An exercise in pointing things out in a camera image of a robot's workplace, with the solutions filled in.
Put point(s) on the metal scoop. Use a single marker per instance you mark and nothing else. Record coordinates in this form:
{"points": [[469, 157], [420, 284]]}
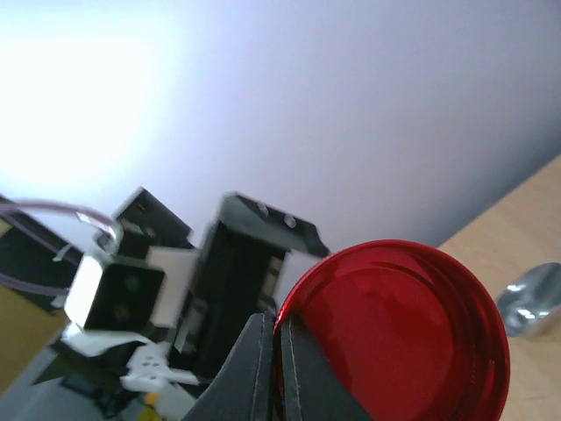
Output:
{"points": [[530, 307]]}

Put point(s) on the red round lid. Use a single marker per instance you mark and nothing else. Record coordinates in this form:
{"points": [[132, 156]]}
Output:
{"points": [[410, 332]]}

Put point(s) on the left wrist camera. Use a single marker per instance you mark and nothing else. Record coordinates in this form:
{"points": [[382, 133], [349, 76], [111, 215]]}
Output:
{"points": [[115, 300]]}

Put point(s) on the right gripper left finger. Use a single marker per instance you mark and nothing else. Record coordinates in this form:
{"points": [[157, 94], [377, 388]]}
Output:
{"points": [[243, 388]]}

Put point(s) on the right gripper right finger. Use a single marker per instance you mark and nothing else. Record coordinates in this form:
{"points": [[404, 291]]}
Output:
{"points": [[310, 388]]}

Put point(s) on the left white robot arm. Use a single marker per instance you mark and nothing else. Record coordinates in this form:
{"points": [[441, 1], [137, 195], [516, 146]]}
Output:
{"points": [[143, 223]]}

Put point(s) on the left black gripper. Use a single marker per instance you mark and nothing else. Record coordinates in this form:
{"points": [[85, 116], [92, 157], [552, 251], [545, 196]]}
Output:
{"points": [[236, 276]]}

